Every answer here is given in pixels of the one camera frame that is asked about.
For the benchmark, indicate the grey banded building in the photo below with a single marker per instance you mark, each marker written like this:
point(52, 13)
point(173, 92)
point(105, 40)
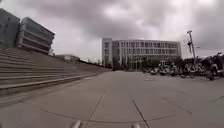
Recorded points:
point(35, 36)

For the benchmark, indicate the white multi-storey building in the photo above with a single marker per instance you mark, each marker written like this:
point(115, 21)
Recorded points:
point(143, 50)

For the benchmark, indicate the dark grey building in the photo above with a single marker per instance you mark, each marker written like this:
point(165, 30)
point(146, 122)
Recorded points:
point(8, 30)

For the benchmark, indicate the leaning pole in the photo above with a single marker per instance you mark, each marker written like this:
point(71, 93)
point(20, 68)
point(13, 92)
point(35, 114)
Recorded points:
point(191, 43)

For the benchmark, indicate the grey paved plaza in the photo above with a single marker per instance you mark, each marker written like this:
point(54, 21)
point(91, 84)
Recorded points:
point(120, 96)

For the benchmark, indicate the row of trees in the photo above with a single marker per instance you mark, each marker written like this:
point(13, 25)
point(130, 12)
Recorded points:
point(150, 62)

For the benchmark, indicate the robot's own part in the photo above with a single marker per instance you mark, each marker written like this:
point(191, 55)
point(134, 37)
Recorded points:
point(76, 124)
point(135, 126)

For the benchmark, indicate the row of parked scooters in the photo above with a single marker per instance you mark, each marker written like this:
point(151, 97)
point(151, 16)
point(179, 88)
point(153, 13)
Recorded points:
point(183, 70)

